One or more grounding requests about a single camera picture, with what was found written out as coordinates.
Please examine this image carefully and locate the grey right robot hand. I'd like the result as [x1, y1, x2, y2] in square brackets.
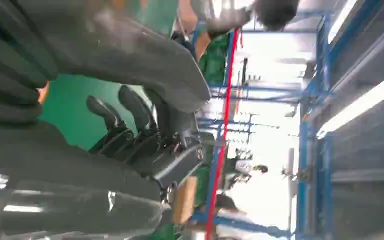
[0, 0, 212, 240]

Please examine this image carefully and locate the green table mat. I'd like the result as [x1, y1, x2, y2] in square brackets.
[37, 0, 180, 152]

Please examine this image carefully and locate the person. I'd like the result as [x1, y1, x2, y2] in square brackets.
[172, 0, 301, 63]
[233, 158, 269, 186]

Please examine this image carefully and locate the cardboard box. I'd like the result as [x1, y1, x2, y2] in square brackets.
[173, 176, 199, 225]

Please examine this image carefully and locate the blue metal rack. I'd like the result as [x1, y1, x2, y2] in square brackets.
[191, 13, 334, 240]

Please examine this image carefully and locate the ceiling light tube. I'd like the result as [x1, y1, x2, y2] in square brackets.
[315, 80, 384, 140]
[327, 0, 359, 45]

